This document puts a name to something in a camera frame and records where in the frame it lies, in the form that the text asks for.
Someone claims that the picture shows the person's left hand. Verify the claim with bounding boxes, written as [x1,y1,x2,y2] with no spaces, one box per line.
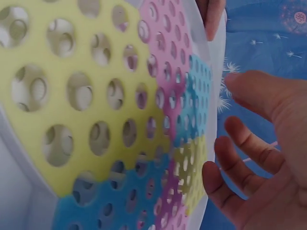
[195,0,226,42]

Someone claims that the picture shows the person's right hand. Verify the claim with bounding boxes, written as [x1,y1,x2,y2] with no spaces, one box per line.
[202,70,307,230]

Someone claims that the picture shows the set of coloured perforated panels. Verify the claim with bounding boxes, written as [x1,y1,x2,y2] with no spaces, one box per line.
[0,0,213,230]

